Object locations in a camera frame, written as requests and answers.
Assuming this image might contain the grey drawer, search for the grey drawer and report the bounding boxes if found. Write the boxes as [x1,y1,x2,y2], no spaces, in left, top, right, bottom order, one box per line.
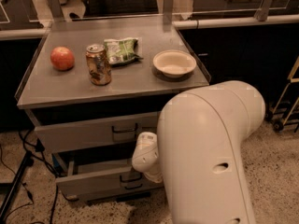
[35,112,159,153]
[65,183,164,203]
[55,159,148,198]

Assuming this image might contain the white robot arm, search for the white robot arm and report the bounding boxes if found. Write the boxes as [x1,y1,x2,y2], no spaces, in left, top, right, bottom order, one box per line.
[132,81,265,224]

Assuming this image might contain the grey drawer cabinet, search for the grey drawer cabinet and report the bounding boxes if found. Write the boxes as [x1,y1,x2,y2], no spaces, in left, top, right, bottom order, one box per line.
[14,15,211,173]

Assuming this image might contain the white bowl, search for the white bowl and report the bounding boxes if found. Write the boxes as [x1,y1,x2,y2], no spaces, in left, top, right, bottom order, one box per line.
[153,49,197,78]

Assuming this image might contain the green chip bag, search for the green chip bag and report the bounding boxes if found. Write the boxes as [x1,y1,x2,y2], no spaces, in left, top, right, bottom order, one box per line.
[104,37,141,66]

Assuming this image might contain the crushed soda can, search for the crushed soda can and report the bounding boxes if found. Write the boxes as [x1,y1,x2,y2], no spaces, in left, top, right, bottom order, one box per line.
[86,44,111,86]

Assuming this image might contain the red apple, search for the red apple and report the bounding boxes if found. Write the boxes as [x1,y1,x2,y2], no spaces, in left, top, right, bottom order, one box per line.
[50,47,75,71]

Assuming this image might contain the black stand leg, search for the black stand leg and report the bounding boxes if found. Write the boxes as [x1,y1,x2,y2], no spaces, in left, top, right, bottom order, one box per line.
[0,151,32,224]

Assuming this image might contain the black floor cables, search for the black floor cables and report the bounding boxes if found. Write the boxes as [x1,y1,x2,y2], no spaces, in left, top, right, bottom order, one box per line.
[0,129,78,224]

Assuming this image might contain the dark counter with rail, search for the dark counter with rail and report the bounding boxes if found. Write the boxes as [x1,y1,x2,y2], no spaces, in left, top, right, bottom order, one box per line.
[173,15,299,102]

